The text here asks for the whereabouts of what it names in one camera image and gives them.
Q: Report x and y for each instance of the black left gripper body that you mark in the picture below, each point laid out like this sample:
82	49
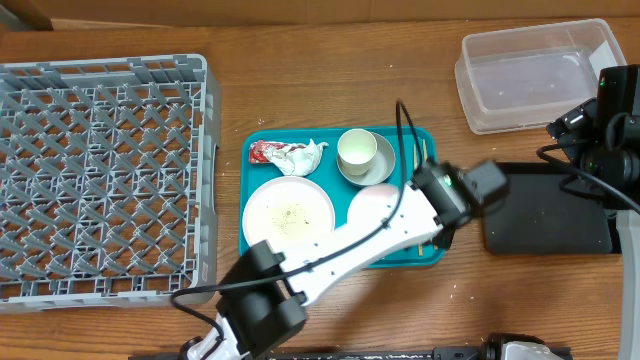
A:
446	243

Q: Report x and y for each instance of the grey shallow bowl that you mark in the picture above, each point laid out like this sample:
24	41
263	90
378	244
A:
381	168

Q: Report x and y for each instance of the cream paper cup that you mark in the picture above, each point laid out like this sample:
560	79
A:
356	150

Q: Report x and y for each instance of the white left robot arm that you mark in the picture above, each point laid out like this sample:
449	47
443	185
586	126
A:
263	300

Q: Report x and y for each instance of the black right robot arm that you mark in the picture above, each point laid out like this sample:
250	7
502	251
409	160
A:
598	142

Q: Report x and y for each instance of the grey dishwasher rack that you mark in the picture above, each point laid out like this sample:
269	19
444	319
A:
107	181

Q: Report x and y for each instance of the left wooden chopstick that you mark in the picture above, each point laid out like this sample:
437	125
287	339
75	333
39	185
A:
416	163

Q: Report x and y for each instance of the wooden chopstick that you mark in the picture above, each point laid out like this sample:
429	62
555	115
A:
426	158
416	163

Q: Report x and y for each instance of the right wooden chopstick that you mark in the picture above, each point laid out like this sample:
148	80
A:
426	158

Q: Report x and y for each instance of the black plastic tray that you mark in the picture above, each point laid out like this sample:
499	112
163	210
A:
544	214

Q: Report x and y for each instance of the clear plastic bin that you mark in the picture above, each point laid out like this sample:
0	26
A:
525	77

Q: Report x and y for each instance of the teal plastic tray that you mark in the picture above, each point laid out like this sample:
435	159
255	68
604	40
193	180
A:
328	177

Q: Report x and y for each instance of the crumpled white napkin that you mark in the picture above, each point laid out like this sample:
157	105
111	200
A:
296	159

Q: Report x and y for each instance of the large white plate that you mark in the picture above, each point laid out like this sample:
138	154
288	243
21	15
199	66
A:
286	210

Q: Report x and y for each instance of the red snack wrapper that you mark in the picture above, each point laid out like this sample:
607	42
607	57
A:
263	151

